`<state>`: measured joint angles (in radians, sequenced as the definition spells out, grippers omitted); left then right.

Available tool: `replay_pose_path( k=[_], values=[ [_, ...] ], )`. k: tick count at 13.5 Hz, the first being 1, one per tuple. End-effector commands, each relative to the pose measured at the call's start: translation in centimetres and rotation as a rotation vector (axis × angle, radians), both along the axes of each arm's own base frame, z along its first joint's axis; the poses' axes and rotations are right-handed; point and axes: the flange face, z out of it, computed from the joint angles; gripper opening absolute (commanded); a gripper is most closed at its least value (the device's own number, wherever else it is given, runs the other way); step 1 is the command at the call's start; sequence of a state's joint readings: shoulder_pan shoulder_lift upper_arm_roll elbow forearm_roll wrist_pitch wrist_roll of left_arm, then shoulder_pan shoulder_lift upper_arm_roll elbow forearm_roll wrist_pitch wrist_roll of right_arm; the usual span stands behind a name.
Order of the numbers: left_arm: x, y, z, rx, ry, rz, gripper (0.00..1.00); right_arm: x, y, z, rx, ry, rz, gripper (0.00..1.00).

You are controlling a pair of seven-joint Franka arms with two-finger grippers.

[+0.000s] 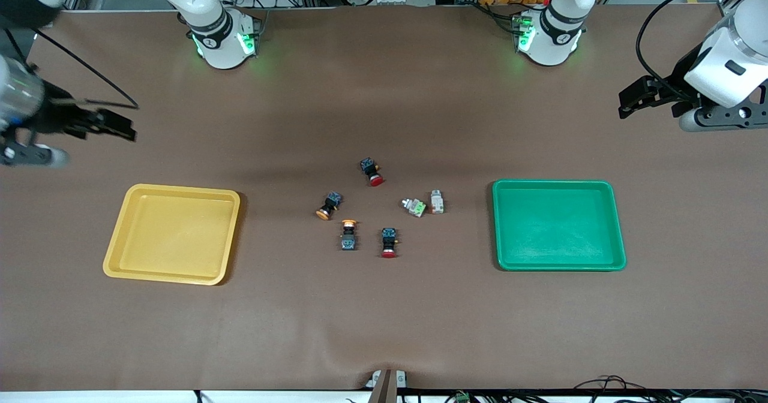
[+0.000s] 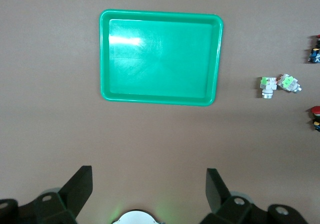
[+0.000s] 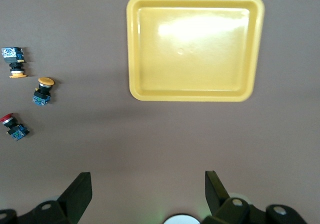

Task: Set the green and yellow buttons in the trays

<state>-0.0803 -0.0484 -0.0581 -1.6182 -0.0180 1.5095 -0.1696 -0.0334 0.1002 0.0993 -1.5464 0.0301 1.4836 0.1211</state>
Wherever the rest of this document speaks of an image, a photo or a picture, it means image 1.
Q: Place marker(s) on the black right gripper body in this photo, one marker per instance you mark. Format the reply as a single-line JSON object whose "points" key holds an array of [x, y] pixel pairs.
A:
{"points": [[55, 118]]}

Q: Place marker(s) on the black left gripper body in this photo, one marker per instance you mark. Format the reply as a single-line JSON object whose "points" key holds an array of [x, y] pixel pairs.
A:
{"points": [[673, 87]]}

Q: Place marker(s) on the yellow mushroom push button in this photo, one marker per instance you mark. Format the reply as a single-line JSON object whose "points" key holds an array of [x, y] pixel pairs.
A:
{"points": [[330, 204], [348, 238]]}

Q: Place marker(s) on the green white switch block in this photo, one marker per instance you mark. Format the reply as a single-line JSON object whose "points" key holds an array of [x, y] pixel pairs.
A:
{"points": [[415, 207]]}

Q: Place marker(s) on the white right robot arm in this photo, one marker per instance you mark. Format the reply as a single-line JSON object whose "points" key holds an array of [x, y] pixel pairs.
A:
{"points": [[219, 46]]}

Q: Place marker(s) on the yellow plastic tray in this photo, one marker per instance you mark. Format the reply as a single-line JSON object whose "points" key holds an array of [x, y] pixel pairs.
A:
{"points": [[174, 235]]}

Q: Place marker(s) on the green plastic tray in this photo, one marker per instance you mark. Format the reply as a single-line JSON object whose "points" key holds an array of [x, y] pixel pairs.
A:
{"points": [[558, 226]]}

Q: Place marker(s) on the red mushroom push button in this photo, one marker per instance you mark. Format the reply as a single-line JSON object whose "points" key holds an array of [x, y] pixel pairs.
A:
{"points": [[372, 172], [389, 242]]}

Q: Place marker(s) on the brown table mat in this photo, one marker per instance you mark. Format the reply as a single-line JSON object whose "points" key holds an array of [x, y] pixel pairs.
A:
{"points": [[384, 319]]}

